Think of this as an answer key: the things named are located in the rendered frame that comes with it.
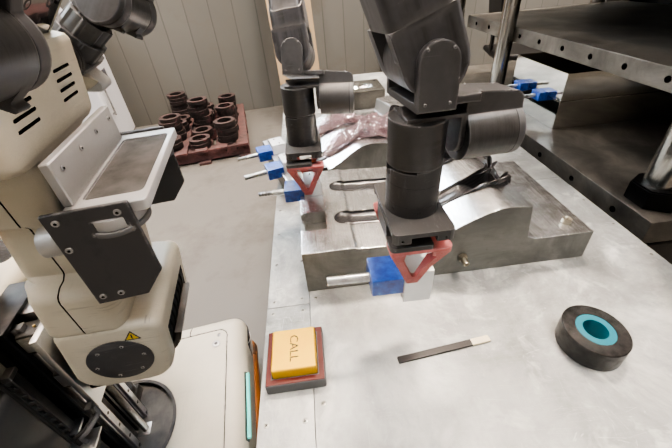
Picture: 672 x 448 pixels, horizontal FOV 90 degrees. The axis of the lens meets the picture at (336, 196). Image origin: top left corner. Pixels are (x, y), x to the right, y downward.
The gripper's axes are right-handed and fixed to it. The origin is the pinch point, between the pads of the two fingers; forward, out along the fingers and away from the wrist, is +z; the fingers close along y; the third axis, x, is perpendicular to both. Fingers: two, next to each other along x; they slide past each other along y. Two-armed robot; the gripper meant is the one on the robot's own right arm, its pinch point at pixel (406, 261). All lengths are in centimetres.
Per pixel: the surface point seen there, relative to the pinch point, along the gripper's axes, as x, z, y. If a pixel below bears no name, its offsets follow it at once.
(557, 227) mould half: -31.0, 8.4, 11.8
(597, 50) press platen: -67, -10, 57
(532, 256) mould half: -26.4, 12.8, 9.9
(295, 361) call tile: 15.6, 11.4, -4.5
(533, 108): -67, 12, 75
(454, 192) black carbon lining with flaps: -14.4, 3.3, 18.5
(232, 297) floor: 56, 96, 81
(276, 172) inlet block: 19.7, 9.2, 43.2
